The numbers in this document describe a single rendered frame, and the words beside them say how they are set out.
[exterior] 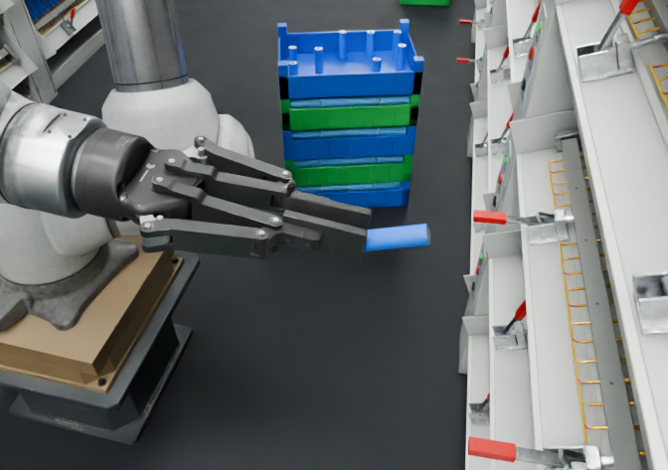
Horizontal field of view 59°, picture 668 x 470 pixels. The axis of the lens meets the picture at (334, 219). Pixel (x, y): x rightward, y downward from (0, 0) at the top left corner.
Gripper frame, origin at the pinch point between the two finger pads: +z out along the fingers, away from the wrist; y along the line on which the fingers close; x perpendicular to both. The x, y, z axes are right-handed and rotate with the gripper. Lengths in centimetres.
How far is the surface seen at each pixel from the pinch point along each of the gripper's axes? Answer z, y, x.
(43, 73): -100, 107, 70
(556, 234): 23.5, 13.3, 6.4
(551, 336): 22.5, 0.6, 7.9
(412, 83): 7, 76, 28
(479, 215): 15.3, 14.0, 6.9
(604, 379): 24.7, -5.8, 3.9
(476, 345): 28, 28, 47
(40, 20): -104, 117, 59
